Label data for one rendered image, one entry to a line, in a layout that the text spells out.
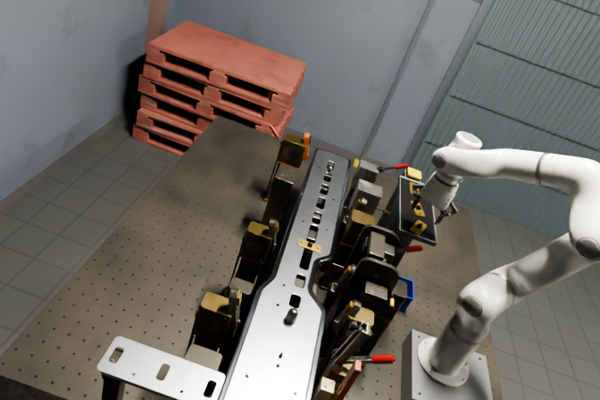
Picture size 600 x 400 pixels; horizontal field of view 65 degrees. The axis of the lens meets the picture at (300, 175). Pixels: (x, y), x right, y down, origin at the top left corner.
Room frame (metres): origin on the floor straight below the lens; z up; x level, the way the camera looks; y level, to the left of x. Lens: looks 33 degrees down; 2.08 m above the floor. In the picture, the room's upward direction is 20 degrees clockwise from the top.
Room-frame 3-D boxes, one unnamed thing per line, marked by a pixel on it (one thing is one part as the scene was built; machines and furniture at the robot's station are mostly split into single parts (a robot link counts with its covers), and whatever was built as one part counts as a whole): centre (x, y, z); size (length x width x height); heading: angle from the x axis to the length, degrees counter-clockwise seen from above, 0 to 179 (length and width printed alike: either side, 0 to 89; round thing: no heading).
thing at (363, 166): (1.86, -0.30, 0.88); 0.12 x 0.07 x 0.36; 90
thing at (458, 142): (1.37, -0.45, 1.48); 0.09 x 0.08 x 0.13; 138
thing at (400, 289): (1.13, -0.43, 0.89); 0.09 x 0.08 x 0.38; 90
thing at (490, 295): (1.14, -0.68, 1.10); 0.19 x 0.12 x 0.24; 139
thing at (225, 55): (3.26, 0.77, 0.40); 1.07 x 0.74 x 0.79; 89
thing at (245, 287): (1.00, 0.07, 0.84); 0.10 x 0.05 x 0.29; 90
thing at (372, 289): (1.04, -0.33, 0.91); 0.07 x 0.05 x 0.42; 90
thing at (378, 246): (1.17, -0.32, 0.95); 0.18 x 0.13 x 0.49; 0
